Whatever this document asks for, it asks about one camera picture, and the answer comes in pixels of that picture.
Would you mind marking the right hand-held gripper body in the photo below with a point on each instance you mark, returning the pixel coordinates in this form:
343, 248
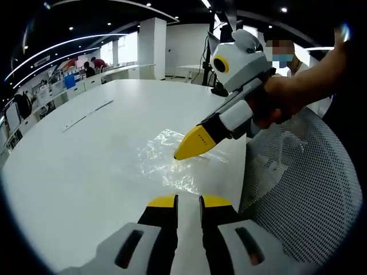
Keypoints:
243, 63

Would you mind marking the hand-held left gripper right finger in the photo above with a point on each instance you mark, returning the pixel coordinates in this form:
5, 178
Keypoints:
226, 249

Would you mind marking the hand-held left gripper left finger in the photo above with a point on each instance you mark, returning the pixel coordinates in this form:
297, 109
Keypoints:
137, 246

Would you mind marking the clear plastic food packaging bag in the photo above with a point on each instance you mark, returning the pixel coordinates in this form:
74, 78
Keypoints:
163, 160

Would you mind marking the person's right hand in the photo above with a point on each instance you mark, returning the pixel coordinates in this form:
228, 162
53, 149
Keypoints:
278, 97

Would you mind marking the black oval object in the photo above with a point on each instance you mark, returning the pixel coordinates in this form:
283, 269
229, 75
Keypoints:
220, 90

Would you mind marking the grey monitor screen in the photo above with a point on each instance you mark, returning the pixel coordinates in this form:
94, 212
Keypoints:
213, 43

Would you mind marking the black tripod stand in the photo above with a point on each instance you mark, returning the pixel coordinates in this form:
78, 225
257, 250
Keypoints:
207, 68

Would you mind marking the small white desk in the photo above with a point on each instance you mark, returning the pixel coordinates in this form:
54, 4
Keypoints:
189, 68

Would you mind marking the grey mesh office chair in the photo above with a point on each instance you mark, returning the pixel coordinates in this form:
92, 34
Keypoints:
301, 186

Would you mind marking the long white counter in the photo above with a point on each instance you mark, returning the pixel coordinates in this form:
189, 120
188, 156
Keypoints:
86, 83

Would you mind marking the blue chair back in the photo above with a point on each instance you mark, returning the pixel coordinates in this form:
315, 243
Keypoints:
69, 82

